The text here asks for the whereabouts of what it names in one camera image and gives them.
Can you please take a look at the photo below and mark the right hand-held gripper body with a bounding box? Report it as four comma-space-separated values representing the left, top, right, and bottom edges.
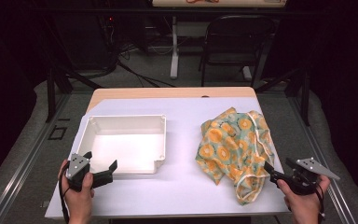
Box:
282, 157, 341, 197

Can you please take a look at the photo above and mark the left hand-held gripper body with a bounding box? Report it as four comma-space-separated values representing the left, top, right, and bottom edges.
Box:
65, 152, 104, 192

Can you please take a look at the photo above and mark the white plastic box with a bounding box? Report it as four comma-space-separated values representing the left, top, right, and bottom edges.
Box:
75, 114, 168, 175

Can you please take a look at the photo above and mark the green orange floral cloth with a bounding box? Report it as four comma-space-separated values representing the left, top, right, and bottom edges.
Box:
195, 106, 276, 206

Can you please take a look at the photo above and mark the person's right hand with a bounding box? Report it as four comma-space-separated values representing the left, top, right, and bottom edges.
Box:
276, 175, 331, 224

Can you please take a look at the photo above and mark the person's left hand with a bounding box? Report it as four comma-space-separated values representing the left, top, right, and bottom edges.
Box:
58, 159, 96, 222

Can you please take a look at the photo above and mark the black tape square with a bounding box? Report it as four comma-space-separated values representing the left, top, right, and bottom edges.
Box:
48, 124, 68, 141

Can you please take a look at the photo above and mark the black metal stand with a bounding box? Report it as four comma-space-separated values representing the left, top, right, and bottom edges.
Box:
45, 66, 58, 123

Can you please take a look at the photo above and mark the white table sheet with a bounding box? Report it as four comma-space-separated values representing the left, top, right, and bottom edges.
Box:
44, 96, 291, 219

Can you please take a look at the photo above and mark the wooden table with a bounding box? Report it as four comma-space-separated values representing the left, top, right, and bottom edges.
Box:
86, 86, 259, 114

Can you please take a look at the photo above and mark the white desk foot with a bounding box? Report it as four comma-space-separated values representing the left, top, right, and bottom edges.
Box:
241, 65, 253, 82

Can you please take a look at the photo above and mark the dark equipment cabinet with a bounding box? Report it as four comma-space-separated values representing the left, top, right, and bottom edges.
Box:
51, 12, 119, 71

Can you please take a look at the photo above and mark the black folding chair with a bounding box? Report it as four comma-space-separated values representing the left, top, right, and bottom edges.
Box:
198, 14, 277, 89

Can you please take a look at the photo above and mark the white desk leg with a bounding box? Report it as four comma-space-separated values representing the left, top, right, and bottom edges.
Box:
169, 15, 181, 80

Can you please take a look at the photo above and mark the metal floor rail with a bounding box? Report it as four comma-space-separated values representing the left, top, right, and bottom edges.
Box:
286, 92, 357, 224
0, 92, 73, 224

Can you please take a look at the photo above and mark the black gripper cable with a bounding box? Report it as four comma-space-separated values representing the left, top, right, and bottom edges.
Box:
312, 182, 327, 224
58, 163, 71, 224

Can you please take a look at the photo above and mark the black floor cable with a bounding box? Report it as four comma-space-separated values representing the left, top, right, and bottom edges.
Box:
117, 61, 177, 89

